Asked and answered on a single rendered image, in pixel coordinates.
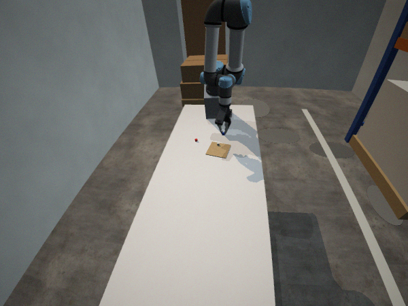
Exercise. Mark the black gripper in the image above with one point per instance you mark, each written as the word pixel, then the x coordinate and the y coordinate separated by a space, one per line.
pixel 227 119

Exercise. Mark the tan square mat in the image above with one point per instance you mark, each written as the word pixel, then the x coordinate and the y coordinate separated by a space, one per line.
pixel 219 151

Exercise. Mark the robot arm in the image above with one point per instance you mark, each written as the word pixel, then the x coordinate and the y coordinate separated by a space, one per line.
pixel 237 14

